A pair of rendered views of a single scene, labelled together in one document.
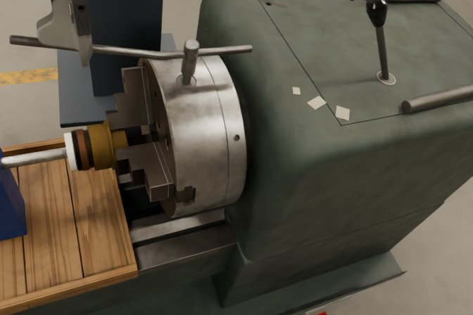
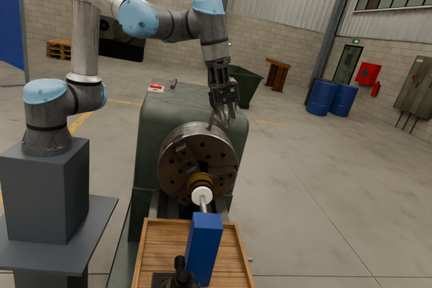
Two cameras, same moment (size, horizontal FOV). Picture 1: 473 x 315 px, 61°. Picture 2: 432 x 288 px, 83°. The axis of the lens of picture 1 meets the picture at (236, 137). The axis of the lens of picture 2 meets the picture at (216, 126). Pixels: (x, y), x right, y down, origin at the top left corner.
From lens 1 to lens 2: 0.92 m
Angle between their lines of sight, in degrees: 61
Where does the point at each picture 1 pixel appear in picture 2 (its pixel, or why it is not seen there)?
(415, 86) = not seen: hidden behind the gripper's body
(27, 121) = not seen: outside the picture
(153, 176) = (229, 169)
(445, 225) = not seen: hidden behind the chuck
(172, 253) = (224, 215)
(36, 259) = (222, 265)
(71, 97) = (55, 260)
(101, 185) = (181, 230)
